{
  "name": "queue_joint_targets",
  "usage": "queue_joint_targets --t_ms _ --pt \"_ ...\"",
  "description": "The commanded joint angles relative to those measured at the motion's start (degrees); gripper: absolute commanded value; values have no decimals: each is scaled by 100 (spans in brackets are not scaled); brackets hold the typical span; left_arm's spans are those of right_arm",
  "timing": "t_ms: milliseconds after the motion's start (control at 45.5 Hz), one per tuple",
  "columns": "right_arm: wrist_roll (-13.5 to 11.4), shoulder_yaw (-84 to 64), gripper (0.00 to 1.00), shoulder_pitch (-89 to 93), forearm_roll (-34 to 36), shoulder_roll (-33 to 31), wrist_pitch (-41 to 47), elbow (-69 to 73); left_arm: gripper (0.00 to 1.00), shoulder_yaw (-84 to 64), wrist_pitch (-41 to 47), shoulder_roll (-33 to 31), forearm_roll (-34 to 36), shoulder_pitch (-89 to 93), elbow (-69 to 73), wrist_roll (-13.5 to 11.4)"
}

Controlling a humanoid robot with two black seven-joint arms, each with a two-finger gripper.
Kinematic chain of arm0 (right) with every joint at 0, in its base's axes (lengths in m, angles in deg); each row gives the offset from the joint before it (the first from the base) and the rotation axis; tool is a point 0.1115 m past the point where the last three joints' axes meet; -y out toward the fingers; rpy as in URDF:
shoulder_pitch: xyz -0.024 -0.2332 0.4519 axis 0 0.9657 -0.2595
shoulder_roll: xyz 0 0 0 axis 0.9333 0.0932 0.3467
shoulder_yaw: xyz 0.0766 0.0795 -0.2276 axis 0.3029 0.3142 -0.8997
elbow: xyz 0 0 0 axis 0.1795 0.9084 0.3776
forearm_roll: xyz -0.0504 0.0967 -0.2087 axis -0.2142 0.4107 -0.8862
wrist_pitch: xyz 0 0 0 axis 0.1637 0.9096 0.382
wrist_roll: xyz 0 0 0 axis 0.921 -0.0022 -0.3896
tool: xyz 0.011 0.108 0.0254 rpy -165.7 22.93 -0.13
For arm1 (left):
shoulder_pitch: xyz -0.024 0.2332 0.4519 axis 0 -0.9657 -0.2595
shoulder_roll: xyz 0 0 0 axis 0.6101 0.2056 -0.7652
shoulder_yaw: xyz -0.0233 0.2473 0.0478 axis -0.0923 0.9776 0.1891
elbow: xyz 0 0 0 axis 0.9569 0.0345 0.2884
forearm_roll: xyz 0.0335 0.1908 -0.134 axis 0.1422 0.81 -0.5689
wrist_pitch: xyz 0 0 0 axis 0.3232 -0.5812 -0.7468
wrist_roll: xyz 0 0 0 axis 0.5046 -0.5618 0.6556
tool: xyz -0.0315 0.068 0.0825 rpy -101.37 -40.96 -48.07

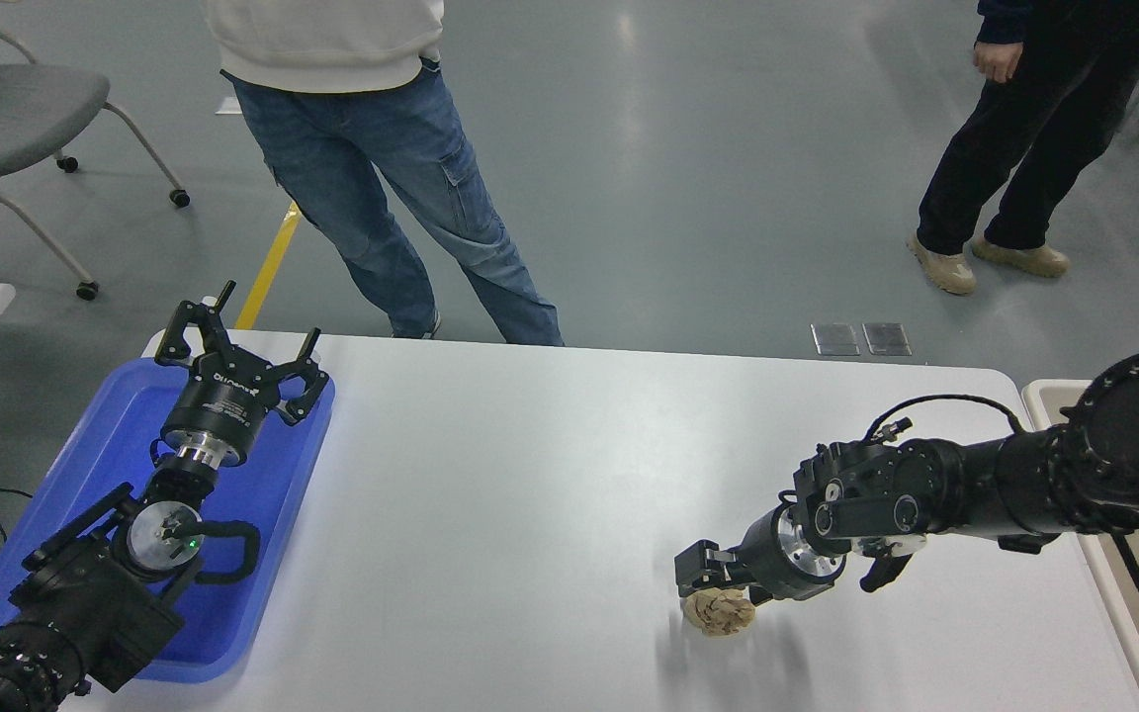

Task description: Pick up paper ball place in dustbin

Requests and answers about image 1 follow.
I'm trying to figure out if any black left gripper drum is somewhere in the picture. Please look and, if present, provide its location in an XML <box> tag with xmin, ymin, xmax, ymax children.
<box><xmin>161</xmin><ymin>357</ymin><xmax>280</xmax><ymax>467</ymax></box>

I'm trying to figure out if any grey chair with casters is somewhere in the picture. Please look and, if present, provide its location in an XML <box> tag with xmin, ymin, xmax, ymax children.
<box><xmin>0</xmin><ymin>0</ymin><xmax>192</xmax><ymax>301</ymax></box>

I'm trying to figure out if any person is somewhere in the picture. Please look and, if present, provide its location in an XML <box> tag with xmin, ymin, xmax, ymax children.
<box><xmin>906</xmin><ymin>0</ymin><xmax>1139</xmax><ymax>297</ymax></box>
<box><xmin>204</xmin><ymin>0</ymin><xmax>566</xmax><ymax>347</ymax></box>

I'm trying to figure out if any tan paper ball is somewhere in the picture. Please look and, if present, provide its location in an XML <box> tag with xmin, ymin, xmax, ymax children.
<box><xmin>682</xmin><ymin>587</ymin><xmax>757</xmax><ymax>638</ymax></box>

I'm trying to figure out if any blue plastic tray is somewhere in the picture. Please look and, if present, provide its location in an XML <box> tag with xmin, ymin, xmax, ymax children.
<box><xmin>0</xmin><ymin>356</ymin><xmax>337</xmax><ymax>685</ymax></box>

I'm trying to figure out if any metal floor socket plate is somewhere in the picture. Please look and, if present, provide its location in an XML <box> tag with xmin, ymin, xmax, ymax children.
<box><xmin>863</xmin><ymin>322</ymin><xmax>913</xmax><ymax>357</ymax></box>
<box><xmin>812</xmin><ymin>322</ymin><xmax>860</xmax><ymax>357</ymax></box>

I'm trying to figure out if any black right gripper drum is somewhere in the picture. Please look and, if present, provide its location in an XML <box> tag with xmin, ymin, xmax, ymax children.
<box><xmin>739</xmin><ymin>505</ymin><xmax>845</xmax><ymax>603</ymax></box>

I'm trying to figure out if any person's hand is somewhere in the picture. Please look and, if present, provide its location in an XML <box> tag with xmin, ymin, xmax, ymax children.
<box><xmin>971</xmin><ymin>39</ymin><xmax>1026</xmax><ymax>85</ymax></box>

